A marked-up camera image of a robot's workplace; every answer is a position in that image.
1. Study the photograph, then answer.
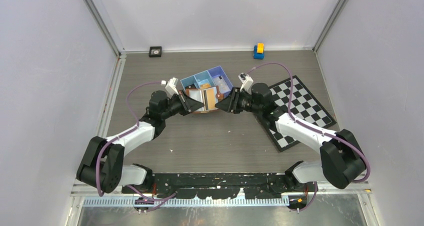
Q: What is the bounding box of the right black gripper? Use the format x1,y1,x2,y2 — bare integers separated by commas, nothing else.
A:
215,87,263,115

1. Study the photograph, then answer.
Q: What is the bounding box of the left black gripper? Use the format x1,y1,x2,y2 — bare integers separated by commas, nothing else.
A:
161,90,204,120

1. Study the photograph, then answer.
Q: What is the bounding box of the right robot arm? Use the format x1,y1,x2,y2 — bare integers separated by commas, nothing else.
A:
215,83,370,191

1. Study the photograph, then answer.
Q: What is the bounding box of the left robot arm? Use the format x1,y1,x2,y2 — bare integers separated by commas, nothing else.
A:
76,90,204,196

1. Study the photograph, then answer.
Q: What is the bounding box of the white item in box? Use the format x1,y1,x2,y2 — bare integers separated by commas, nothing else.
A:
212,75,231,94

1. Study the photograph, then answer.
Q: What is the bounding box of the blue three-compartment organizer box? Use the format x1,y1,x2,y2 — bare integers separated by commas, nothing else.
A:
180,65,233,97

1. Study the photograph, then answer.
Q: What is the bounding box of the blue yellow toy block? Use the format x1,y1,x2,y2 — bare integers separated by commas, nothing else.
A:
253,43,265,60

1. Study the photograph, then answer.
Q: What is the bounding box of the small black square object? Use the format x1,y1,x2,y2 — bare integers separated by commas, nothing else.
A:
148,46,163,58

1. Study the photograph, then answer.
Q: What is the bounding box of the black white checkerboard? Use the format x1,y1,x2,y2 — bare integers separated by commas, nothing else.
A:
263,75,337,153

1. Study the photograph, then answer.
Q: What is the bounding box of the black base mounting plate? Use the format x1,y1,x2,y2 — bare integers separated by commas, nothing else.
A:
122,172,315,200

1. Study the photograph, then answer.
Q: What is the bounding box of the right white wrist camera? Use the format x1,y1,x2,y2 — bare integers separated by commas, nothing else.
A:
238,73,254,92

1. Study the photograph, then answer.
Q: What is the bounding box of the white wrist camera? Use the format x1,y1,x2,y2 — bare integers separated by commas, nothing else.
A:
238,73,254,92
160,77,179,96

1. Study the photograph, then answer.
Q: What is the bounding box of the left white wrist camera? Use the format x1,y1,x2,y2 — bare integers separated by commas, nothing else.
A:
160,77,179,96

